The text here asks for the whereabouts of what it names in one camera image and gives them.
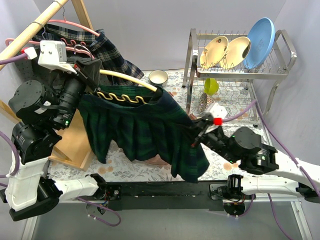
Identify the green plaid skirt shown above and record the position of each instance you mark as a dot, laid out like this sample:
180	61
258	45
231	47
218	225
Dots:
143	131

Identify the green bowl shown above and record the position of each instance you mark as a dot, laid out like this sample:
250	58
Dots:
211	86

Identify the cream plate left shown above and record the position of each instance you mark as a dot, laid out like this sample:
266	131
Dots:
213	52

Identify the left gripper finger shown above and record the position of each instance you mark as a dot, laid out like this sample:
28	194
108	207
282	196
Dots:
89	69
88	82

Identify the pink hanger with grey skirt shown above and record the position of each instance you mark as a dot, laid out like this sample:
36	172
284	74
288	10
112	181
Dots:
73	49

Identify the pink transparent basin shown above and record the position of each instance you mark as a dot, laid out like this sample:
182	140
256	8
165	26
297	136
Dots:
156	161

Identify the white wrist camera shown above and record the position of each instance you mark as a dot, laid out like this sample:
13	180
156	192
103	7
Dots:
52	55
216	110

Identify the floral table mat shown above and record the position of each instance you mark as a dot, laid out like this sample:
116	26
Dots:
234	96

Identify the cream plate right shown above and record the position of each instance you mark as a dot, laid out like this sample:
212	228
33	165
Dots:
237	51

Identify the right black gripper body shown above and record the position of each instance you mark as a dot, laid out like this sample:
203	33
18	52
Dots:
201	130

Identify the patterned bowl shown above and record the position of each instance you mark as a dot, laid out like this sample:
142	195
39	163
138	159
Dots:
204	101

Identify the yellow hanger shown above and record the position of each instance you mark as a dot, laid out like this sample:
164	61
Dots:
141	94

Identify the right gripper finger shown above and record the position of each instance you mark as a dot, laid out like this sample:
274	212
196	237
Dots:
201	130
200	121

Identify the blue plate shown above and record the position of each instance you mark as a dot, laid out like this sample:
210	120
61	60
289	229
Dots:
262	37

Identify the steel dish rack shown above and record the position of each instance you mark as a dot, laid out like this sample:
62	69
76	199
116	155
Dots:
276	66

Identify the grey dotted skirt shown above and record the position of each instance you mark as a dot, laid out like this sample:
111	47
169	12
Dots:
30	70

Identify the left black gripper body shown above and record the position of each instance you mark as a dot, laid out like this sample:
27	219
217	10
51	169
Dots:
85	76

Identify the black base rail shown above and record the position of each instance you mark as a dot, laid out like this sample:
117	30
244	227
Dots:
212	195

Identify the wooden clothes rack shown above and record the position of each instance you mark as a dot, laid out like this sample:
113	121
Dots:
76	154

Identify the navy beige plaid skirt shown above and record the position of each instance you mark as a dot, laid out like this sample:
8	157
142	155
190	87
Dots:
99	46

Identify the cream grey bowl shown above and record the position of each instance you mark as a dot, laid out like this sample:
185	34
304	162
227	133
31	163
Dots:
158	78

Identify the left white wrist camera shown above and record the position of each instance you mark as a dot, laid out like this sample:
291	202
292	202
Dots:
52	55

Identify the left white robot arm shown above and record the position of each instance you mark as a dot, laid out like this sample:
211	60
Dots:
42	112

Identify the cream plate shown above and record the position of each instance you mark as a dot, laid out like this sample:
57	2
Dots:
237	51
213	52

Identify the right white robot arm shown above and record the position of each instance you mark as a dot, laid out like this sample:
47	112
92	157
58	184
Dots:
273	172

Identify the pink hanger with plaid skirt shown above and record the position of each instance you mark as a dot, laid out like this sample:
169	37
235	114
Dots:
75	27

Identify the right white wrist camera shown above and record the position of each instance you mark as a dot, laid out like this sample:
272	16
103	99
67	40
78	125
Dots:
216	110

